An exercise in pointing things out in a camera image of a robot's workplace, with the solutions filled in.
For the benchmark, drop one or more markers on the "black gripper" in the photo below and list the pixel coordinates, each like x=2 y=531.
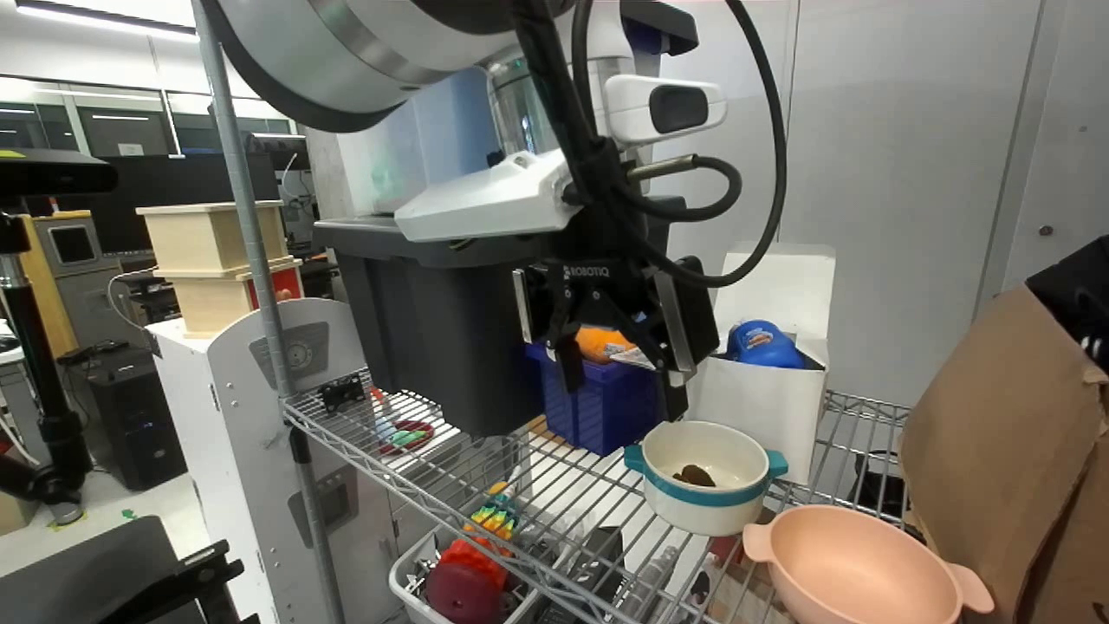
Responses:
x=618 y=220

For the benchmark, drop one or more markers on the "orange round sponge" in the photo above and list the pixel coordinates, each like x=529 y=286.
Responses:
x=602 y=341

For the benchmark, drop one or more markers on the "white bowl teal band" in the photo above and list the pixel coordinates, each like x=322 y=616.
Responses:
x=706 y=508

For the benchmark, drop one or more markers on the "blue plastic bin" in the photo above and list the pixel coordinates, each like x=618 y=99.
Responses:
x=602 y=411

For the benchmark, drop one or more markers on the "blue round object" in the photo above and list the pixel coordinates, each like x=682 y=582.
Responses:
x=765 y=345

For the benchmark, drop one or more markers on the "small brown lump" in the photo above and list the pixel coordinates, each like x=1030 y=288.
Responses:
x=694 y=476

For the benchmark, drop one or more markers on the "white cardboard box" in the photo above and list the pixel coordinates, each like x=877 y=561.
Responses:
x=765 y=411

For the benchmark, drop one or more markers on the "dark grey storage tote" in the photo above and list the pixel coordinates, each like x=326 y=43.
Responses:
x=439 y=333

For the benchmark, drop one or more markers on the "rainbow striped toy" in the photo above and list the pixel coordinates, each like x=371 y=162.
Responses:
x=494 y=517

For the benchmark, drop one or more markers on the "red green small toy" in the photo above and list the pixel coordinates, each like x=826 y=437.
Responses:
x=402 y=437

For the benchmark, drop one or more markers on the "black binder clip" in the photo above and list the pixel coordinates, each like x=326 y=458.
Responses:
x=343 y=393

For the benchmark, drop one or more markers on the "red round object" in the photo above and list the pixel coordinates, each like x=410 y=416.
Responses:
x=464 y=585

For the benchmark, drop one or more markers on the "clear plastic storage tote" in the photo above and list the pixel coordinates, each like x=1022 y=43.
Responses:
x=358 y=176

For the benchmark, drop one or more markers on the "brown paper bag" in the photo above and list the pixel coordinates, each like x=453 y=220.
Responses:
x=1006 y=452

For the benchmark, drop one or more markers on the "white grey cabinet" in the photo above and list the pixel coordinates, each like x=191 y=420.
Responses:
x=230 y=461

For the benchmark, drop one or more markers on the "beige wooden box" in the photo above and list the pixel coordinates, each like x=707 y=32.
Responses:
x=211 y=236
x=211 y=303

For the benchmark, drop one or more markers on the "black tower case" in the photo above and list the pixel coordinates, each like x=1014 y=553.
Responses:
x=126 y=416

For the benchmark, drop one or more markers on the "grey yellow machine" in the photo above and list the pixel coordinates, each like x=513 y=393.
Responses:
x=81 y=264

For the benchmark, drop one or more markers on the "black robot cart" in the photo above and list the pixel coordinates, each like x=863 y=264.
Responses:
x=91 y=577

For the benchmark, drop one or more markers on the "black camera stand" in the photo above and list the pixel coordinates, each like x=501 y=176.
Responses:
x=36 y=349

